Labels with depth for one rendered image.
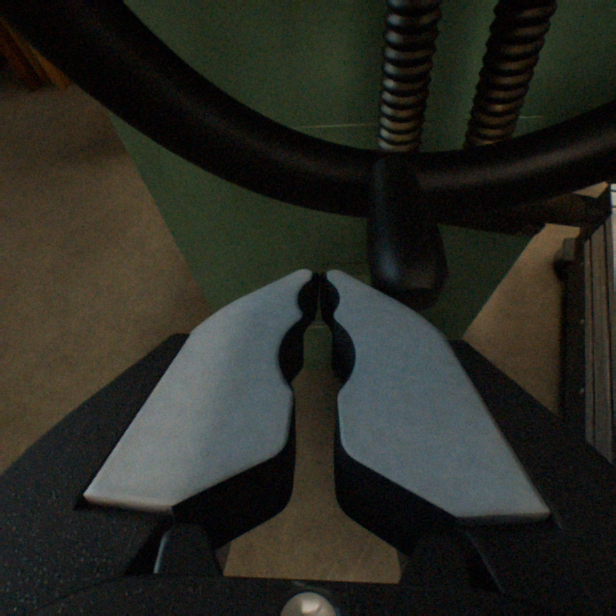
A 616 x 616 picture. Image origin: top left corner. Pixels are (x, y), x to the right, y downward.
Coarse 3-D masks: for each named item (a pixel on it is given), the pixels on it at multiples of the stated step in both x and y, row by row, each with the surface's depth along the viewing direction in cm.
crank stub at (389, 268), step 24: (384, 168) 14; (408, 168) 14; (384, 192) 13; (408, 192) 13; (384, 216) 12; (408, 216) 12; (432, 216) 12; (384, 240) 12; (408, 240) 11; (432, 240) 12; (384, 264) 12; (408, 264) 11; (432, 264) 11; (384, 288) 12; (408, 288) 11; (432, 288) 11
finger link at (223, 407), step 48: (288, 288) 10; (192, 336) 8; (240, 336) 8; (288, 336) 8; (192, 384) 7; (240, 384) 7; (288, 384) 7; (144, 432) 6; (192, 432) 6; (240, 432) 6; (288, 432) 6; (96, 480) 5; (144, 480) 5; (192, 480) 5; (240, 480) 6; (288, 480) 6; (240, 528) 6
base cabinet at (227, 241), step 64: (128, 0) 25; (192, 0) 25; (256, 0) 25; (320, 0) 25; (384, 0) 25; (448, 0) 25; (576, 0) 26; (192, 64) 29; (256, 64) 29; (320, 64) 29; (448, 64) 29; (576, 64) 29; (128, 128) 33; (320, 128) 33; (448, 128) 33; (192, 192) 39; (192, 256) 49; (256, 256) 49; (320, 256) 49; (448, 256) 49; (512, 256) 50; (320, 320) 64; (448, 320) 65
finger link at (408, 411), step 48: (336, 288) 10; (336, 336) 9; (384, 336) 8; (432, 336) 8; (384, 384) 7; (432, 384) 7; (336, 432) 7; (384, 432) 6; (432, 432) 6; (480, 432) 6; (336, 480) 7; (384, 480) 5; (432, 480) 5; (480, 480) 5; (528, 480) 5; (384, 528) 6; (432, 528) 5
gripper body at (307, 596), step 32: (160, 544) 5; (192, 544) 5; (416, 544) 5; (448, 544) 5; (128, 576) 4; (160, 576) 4; (192, 576) 4; (224, 576) 4; (416, 576) 4; (448, 576) 4; (64, 608) 4; (96, 608) 4; (128, 608) 4; (160, 608) 4; (192, 608) 4; (224, 608) 4; (256, 608) 4; (288, 608) 4; (320, 608) 4; (352, 608) 4; (384, 608) 4; (416, 608) 4; (448, 608) 4; (480, 608) 4; (512, 608) 4
